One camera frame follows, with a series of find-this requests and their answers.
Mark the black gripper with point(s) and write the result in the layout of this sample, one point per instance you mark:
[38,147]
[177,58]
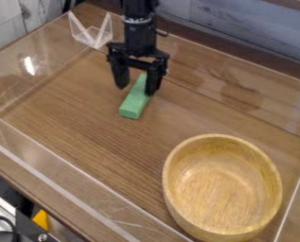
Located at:
[137,52]

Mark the green rectangular block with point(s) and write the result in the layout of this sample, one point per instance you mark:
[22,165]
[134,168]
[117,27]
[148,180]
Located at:
[136,100]

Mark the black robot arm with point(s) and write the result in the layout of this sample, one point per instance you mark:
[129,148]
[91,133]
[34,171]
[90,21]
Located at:
[140,11]

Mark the brown wooden bowl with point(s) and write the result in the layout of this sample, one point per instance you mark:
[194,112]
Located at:
[223,188]

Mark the yellow black machine base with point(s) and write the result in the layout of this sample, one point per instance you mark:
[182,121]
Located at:
[18,227]

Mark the clear acrylic corner bracket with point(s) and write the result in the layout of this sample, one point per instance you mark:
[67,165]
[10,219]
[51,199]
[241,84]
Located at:
[91,36]

